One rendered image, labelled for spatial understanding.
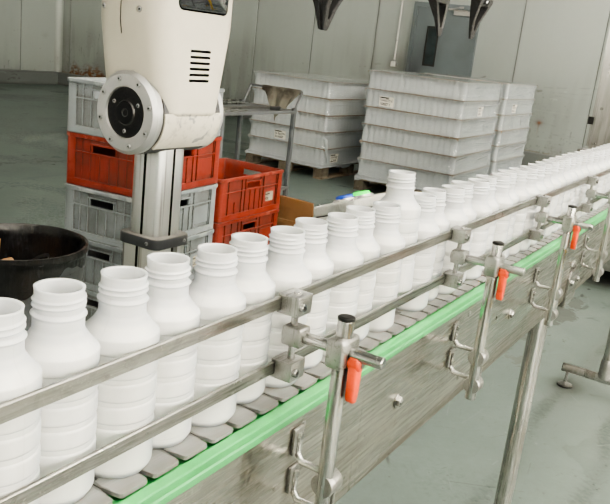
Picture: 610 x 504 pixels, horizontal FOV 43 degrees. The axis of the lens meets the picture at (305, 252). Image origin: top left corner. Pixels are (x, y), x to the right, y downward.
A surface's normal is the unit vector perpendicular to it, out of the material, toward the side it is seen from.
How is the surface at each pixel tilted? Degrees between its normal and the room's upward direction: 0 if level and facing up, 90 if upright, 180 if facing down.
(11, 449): 90
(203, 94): 90
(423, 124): 90
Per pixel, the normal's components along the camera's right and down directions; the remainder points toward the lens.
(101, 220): -0.42, 0.19
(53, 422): 0.21, 0.28
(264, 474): 0.84, 0.23
